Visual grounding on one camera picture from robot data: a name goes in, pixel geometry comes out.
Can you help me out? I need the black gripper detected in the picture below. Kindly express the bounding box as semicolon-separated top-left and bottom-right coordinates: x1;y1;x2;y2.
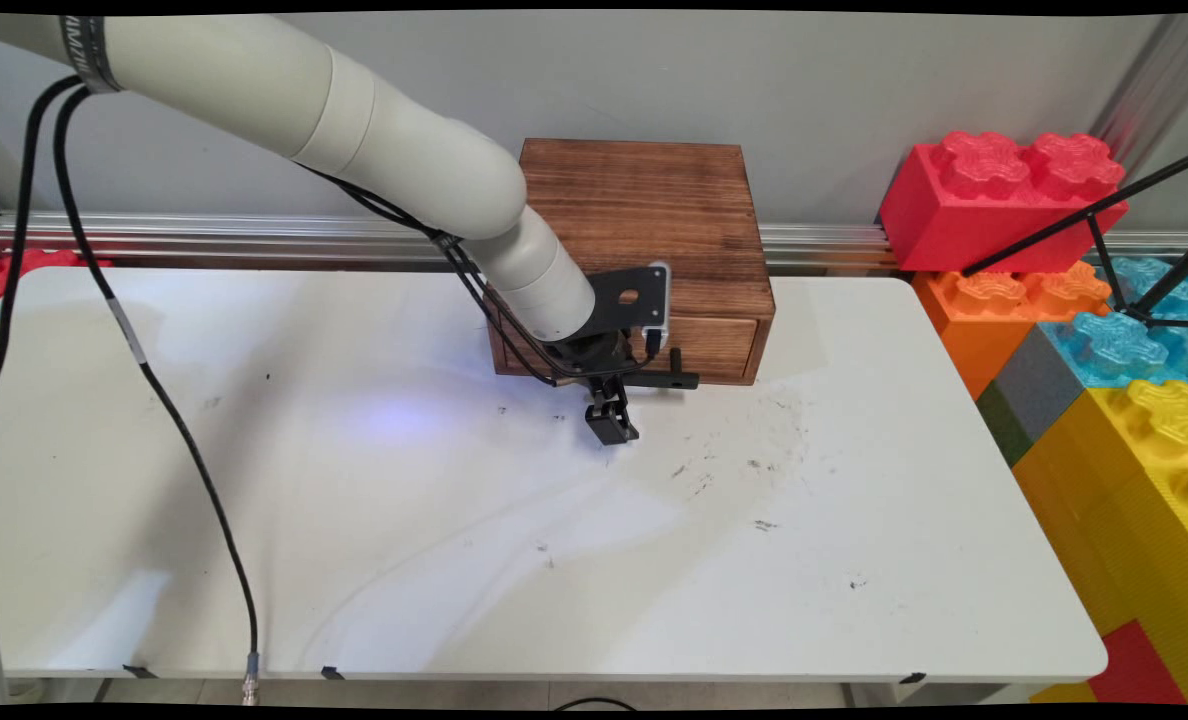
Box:
542;330;657;448

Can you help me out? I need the wooden drawer with black handle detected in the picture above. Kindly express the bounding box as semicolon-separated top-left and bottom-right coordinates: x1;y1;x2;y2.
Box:
499;312;761;392

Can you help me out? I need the brown wooden drawer cabinet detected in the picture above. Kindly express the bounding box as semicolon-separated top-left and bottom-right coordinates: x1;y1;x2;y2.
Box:
484;138;777;387

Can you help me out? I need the big orange toy brick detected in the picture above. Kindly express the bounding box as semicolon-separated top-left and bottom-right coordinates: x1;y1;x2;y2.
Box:
912;262;1113;401

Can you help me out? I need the big red toy brick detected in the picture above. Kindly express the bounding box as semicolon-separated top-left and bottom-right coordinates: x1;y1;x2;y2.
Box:
877;131;1130;276

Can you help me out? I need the big grey toy brick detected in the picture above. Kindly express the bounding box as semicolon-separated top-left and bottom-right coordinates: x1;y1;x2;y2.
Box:
976;325;1095;469

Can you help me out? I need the big blue toy brick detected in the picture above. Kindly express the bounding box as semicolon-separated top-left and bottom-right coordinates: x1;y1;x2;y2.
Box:
1039;258;1188;393

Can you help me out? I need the big yellow toy brick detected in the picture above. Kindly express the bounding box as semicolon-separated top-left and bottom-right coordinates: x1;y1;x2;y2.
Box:
1012;380;1188;706

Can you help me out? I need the black tripod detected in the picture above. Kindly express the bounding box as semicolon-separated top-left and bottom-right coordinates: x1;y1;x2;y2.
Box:
962;148;1188;332

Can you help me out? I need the red toy brick behind table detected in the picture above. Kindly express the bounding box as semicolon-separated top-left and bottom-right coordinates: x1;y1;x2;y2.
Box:
0;248;113;309

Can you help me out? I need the slanted aluminium profile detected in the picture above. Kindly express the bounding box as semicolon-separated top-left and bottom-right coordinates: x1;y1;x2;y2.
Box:
1089;12;1188;181

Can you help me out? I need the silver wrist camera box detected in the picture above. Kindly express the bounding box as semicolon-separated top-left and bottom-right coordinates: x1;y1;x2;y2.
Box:
594;262;673;337

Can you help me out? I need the horizontal aluminium rail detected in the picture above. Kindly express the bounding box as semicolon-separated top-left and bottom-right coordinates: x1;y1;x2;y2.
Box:
0;208;1188;276

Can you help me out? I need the black cable with metal connector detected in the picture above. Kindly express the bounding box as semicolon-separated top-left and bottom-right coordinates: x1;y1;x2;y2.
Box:
52;85;615;707

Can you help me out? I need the grey printed arm strap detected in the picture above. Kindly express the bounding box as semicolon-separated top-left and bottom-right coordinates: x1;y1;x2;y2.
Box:
59;15;123;96

